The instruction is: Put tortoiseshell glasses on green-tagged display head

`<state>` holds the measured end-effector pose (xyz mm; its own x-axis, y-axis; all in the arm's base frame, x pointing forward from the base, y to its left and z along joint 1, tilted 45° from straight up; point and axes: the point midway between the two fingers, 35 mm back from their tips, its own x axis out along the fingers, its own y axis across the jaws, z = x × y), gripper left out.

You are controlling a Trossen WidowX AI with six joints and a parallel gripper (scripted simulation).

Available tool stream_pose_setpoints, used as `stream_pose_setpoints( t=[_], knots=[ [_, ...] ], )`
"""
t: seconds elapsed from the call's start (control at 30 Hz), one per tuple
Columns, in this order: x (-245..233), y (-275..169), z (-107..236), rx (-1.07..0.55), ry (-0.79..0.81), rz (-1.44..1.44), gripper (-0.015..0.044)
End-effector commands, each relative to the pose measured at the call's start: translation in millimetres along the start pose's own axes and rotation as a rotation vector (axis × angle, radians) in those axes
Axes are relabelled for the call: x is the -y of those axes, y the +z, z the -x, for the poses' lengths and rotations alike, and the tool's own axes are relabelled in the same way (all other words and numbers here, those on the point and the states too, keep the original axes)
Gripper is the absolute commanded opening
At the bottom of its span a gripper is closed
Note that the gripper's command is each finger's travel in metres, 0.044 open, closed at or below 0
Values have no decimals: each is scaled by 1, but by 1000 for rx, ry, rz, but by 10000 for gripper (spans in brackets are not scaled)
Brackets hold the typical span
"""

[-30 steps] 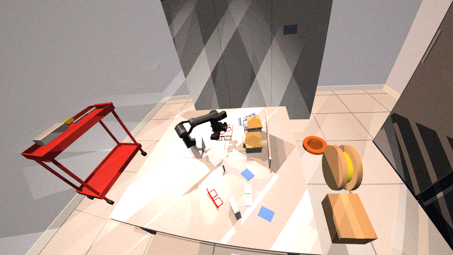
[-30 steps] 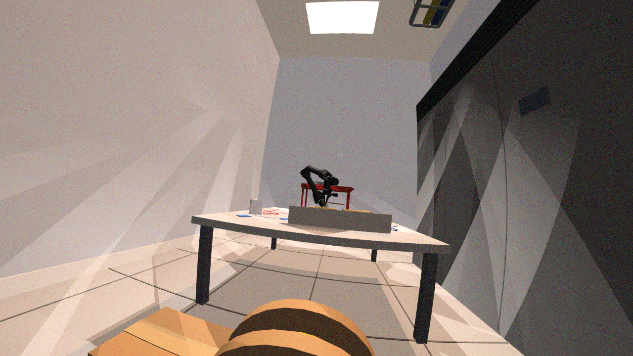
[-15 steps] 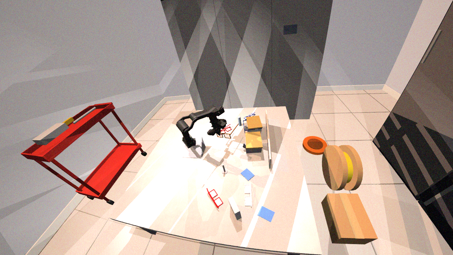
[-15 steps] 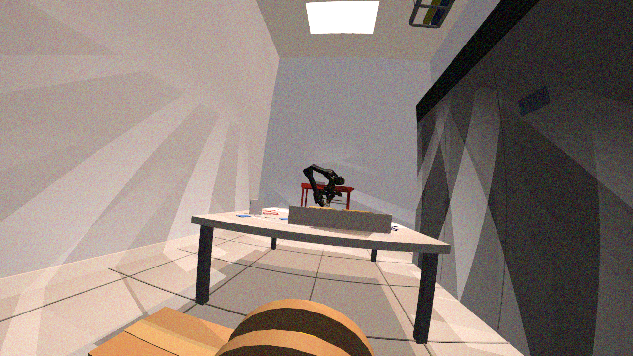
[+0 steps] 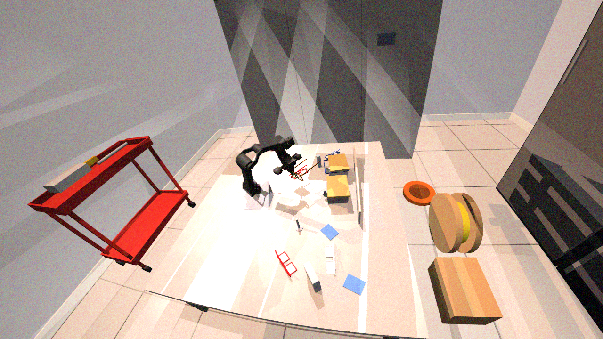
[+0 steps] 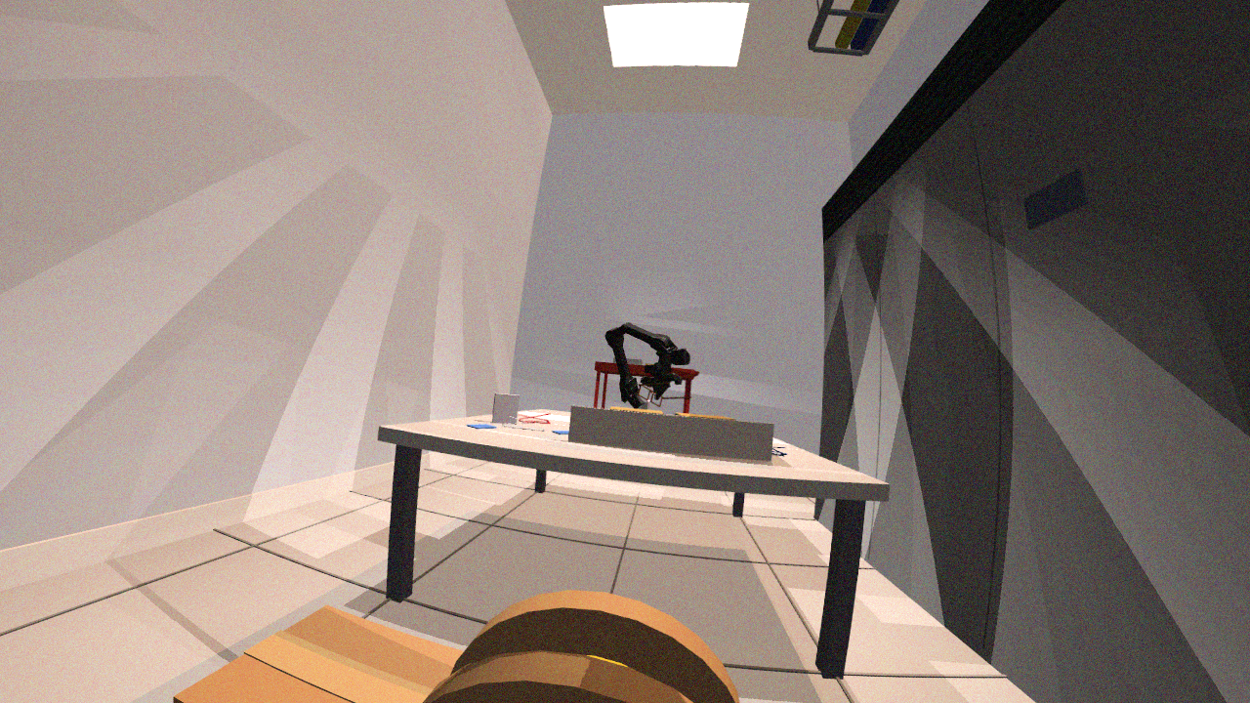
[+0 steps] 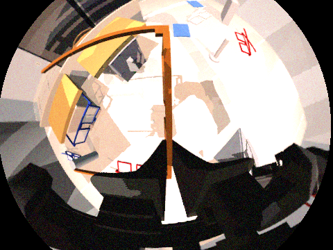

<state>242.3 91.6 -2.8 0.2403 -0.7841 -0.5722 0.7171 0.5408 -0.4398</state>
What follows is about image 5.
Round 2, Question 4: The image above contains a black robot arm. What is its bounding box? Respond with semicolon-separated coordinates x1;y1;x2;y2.
235;135;298;197

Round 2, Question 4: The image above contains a light blue flat rectangular panel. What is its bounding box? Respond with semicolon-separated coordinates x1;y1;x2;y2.
343;274;366;295
320;224;339;240

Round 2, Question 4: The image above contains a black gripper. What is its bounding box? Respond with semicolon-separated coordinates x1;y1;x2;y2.
273;152;302;176

